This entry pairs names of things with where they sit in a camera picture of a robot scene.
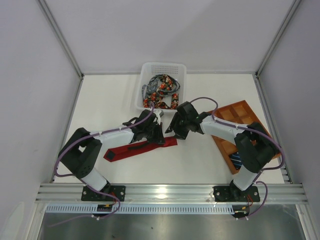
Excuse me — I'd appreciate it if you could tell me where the blue striped rolled tie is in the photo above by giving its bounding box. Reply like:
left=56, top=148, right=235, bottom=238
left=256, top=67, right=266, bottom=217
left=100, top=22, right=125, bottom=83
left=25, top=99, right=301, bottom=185
left=228, top=152, right=243, bottom=170

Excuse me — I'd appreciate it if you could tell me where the aluminium right frame post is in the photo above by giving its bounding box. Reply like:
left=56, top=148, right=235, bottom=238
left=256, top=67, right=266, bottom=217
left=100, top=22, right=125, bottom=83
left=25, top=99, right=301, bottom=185
left=255, top=0, right=303, bottom=78

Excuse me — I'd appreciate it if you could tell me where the floral patterned necktie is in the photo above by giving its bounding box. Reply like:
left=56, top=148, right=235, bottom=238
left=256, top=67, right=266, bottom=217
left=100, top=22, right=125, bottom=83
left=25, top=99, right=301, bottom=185
left=142, top=74, right=181, bottom=110

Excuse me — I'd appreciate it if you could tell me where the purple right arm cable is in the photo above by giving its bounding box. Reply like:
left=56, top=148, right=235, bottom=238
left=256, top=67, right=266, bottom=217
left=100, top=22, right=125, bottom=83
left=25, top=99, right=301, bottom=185
left=189, top=96, right=286, bottom=221

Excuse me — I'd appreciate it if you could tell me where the white plastic perforated basket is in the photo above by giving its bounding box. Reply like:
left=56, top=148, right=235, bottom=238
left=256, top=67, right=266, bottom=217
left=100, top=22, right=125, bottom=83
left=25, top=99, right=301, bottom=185
left=135, top=62, right=187, bottom=113

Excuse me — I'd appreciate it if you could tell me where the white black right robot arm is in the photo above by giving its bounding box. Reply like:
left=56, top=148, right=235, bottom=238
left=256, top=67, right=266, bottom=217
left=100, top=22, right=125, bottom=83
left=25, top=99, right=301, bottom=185
left=165, top=101, right=283, bottom=193

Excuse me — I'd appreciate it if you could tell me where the aluminium frame post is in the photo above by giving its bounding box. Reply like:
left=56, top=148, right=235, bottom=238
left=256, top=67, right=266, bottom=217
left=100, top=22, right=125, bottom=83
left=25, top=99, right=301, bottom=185
left=36, top=0, right=84, bottom=80
left=255, top=0, right=303, bottom=78

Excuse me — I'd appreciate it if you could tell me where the aluminium left frame post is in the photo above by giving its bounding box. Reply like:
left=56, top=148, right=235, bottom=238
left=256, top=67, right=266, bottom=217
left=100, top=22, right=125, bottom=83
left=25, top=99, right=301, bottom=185
left=36, top=0, right=84, bottom=80

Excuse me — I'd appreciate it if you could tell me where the grey patterned necktie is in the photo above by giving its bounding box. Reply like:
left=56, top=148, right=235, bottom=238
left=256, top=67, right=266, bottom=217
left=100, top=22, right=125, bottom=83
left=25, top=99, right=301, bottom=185
left=141, top=74, right=161, bottom=99

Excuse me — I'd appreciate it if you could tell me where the white slotted cable duct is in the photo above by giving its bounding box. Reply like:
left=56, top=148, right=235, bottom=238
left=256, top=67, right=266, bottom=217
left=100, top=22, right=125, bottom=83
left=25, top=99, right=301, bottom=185
left=45, top=203, right=235, bottom=215

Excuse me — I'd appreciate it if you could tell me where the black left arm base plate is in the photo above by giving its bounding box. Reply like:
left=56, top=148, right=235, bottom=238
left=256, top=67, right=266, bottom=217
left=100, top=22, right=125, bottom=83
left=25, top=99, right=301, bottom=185
left=81, top=185, right=126, bottom=202

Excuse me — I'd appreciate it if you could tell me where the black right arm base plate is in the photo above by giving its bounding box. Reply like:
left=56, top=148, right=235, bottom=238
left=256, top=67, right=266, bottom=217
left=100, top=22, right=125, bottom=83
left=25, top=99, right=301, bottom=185
left=213, top=185, right=261, bottom=203

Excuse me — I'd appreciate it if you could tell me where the aluminium front rail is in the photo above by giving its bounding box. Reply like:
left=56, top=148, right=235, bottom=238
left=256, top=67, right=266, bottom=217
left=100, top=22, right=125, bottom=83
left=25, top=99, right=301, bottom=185
left=35, top=183, right=308, bottom=205

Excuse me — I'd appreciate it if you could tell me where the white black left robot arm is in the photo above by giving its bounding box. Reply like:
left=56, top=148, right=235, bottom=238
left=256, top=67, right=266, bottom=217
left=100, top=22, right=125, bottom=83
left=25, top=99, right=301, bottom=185
left=58, top=109, right=165, bottom=191

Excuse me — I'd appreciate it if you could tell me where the red necktie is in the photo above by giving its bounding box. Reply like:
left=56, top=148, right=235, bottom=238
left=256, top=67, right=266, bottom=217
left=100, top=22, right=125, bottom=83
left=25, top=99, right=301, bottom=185
left=103, top=137, right=178, bottom=163

